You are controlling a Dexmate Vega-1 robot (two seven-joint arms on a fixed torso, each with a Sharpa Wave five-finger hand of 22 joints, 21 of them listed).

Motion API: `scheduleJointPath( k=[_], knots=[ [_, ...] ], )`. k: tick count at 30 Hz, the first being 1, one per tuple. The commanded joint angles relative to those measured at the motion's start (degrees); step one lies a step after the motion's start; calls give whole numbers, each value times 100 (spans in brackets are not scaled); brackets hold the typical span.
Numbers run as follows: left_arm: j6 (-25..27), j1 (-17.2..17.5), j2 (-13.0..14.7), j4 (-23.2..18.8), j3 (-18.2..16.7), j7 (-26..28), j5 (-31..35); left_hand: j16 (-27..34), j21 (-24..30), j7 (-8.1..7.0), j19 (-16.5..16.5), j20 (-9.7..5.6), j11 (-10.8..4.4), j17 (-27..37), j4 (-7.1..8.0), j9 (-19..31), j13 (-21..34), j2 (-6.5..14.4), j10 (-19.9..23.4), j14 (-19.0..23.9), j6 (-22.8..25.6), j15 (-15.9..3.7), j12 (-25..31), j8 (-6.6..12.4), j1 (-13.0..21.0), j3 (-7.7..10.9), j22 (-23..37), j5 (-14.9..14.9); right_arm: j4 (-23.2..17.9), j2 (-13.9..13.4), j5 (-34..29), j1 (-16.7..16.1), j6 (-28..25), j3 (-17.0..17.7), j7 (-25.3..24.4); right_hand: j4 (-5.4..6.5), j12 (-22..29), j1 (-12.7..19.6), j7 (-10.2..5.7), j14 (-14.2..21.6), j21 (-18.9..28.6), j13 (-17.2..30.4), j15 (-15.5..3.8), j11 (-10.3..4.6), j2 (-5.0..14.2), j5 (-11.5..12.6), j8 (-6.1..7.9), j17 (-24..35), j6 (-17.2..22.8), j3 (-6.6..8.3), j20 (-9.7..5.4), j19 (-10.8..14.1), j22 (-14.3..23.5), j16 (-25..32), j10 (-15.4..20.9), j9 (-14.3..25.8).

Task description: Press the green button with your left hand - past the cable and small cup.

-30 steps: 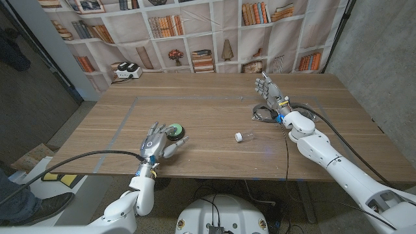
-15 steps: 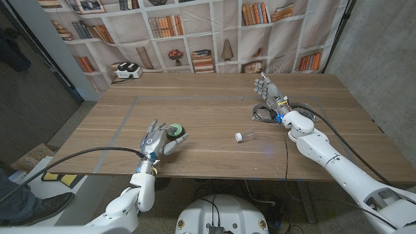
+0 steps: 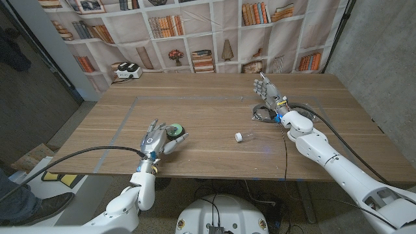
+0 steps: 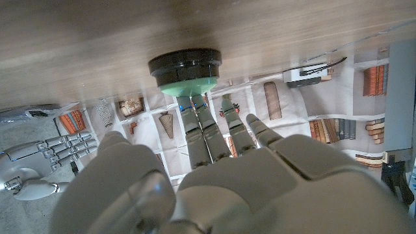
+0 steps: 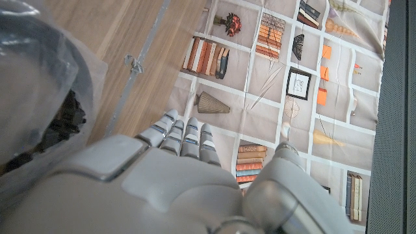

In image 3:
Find person leg in blue jeans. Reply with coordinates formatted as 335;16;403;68
0;168;35;225

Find green push button black base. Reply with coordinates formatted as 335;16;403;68
166;123;186;141

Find black shoe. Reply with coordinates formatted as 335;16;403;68
19;192;75;226

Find small clear cup white cap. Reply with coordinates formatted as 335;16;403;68
235;130;255;143

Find grey table leg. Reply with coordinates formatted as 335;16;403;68
296;181;318;224

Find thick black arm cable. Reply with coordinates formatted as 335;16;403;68
291;104;389;186
0;146;146;202

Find white power strip black plugs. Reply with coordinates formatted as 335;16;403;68
115;62;143;79

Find printed bookshelf backdrop cloth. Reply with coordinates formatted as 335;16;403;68
37;0;350;94

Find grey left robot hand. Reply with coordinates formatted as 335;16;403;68
140;118;189;160

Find yellow and black floor marker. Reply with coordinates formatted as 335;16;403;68
40;171;79;189

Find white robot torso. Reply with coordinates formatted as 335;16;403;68
174;194;270;234

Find black backdrop stand pole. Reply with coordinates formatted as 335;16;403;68
320;0;358;74

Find grey tape rectangle outline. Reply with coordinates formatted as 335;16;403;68
94;95;329;175

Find brown cardboard sheet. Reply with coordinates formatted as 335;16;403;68
9;142;56;173

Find coiled black cable in bag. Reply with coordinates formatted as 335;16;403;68
252;102;316;124

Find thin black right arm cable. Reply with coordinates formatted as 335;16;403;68
278;122;397;231

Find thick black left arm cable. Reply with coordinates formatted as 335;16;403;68
0;146;146;202

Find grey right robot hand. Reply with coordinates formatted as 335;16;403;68
253;71;290;117

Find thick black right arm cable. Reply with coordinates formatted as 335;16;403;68
291;104;389;186

